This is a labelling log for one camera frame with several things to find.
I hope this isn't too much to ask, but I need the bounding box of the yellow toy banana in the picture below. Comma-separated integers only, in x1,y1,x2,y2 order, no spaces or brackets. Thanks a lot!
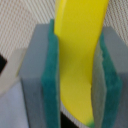
54,0,109,126

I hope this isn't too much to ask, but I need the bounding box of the teal padded gripper left finger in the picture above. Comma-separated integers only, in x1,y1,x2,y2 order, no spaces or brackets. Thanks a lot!
19,20,61,128

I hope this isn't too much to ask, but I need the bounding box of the teal padded gripper right finger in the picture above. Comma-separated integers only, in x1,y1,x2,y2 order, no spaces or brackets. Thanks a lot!
91,27,128,128

